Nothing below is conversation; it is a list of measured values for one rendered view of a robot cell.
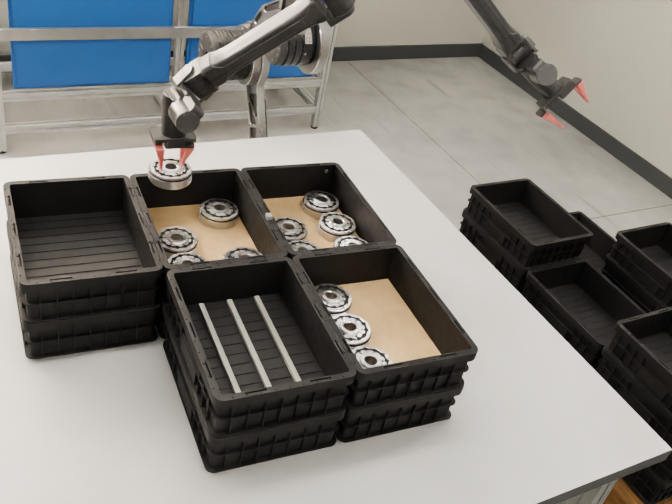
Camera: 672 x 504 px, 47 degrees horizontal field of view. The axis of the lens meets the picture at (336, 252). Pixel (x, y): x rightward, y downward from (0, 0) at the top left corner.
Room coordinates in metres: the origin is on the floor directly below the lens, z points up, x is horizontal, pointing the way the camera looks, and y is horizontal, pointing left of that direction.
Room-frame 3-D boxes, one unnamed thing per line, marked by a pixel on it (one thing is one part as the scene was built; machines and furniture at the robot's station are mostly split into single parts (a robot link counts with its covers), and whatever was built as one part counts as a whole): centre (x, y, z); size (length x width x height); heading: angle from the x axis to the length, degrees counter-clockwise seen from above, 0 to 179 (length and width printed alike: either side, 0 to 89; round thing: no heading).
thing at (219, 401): (1.22, 0.13, 0.92); 0.40 x 0.30 x 0.02; 31
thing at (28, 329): (1.41, 0.59, 0.76); 0.40 x 0.30 x 0.12; 31
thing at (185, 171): (1.62, 0.45, 1.00); 0.10 x 0.10 x 0.01
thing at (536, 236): (2.54, -0.68, 0.37); 0.40 x 0.30 x 0.45; 35
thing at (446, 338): (1.38, -0.13, 0.87); 0.40 x 0.30 x 0.11; 31
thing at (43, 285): (1.41, 0.59, 0.92); 0.40 x 0.30 x 0.02; 31
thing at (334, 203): (1.85, 0.07, 0.86); 0.10 x 0.10 x 0.01
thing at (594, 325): (2.22, -0.92, 0.31); 0.40 x 0.30 x 0.34; 35
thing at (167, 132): (1.62, 0.45, 1.12); 0.10 x 0.07 x 0.07; 121
